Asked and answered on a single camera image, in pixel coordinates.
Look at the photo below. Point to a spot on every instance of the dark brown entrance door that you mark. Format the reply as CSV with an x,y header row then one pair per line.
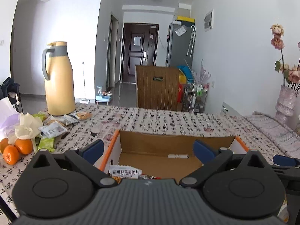
x,y
139,48

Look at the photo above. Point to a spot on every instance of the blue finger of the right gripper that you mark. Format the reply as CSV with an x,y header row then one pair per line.
x,y
284,161

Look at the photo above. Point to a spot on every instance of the orange tangerine right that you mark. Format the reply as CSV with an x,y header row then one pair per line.
x,y
25,147

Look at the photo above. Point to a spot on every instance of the yellow thermos jug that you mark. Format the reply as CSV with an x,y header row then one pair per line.
x,y
58,79

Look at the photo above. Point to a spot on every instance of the grey refrigerator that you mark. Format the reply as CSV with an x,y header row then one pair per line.
x,y
180,45

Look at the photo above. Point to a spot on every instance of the white qr code packet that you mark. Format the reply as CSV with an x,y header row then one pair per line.
x,y
53,130

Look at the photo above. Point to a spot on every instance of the white artificial flower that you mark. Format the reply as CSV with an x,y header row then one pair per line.
x,y
26,129

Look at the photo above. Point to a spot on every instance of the orange tangerine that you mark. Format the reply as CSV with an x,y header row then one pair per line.
x,y
11,155
25,147

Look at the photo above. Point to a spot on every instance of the grey folded runner cloth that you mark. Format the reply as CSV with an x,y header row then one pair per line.
x,y
278,132

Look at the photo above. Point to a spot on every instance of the calligraphy print tablecloth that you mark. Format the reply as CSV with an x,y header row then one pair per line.
x,y
43,188

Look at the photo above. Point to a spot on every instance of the orange white cardboard box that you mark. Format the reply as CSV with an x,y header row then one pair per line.
x,y
161,156

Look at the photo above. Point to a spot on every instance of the orange tangerine front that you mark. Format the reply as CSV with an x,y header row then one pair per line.
x,y
11,155

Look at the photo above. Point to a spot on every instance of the metal wire storage cart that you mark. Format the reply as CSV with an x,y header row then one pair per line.
x,y
194,98

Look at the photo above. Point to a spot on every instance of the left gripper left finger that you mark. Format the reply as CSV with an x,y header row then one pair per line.
x,y
83,161

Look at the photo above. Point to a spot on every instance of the dried pink rose bouquet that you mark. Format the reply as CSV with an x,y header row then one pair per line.
x,y
288,69

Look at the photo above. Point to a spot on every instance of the yellow box on refrigerator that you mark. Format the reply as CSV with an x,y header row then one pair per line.
x,y
185,19

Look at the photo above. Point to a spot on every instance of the pink textured vase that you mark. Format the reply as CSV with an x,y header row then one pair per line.
x,y
285,104

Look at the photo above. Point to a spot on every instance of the green snack packet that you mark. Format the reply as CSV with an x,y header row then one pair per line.
x,y
47,143

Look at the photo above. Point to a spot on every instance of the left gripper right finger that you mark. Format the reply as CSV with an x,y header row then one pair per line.
x,y
214,161

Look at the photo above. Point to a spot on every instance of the wooden chair back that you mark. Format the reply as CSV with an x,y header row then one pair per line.
x,y
157,88

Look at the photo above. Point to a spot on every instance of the white oat crisp packet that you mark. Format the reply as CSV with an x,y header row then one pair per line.
x,y
119,172

